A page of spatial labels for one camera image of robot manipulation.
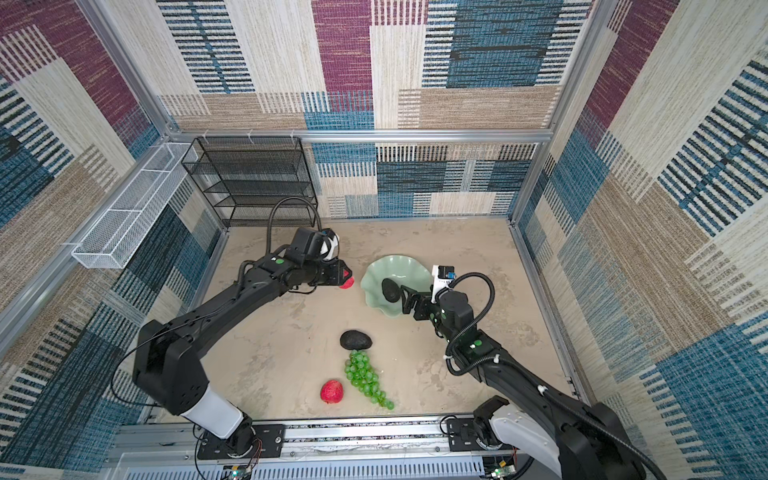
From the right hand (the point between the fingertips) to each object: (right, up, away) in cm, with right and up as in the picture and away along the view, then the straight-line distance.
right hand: (416, 291), depth 81 cm
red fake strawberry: (-22, -24, -5) cm, 33 cm away
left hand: (-18, +6, +2) cm, 19 cm away
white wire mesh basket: (-72, +13, -11) cm, 74 cm away
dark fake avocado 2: (-17, -14, +4) cm, 22 cm away
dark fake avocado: (-7, -1, +16) cm, 17 cm away
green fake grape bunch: (-15, -21, -1) cm, 26 cm away
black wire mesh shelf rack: (-56, +36, +29) cm, 72 cm away
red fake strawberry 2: (-18, +2, 0) cm, 19 cm away
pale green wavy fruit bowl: (0, +4, +21) cm, 21 cm away
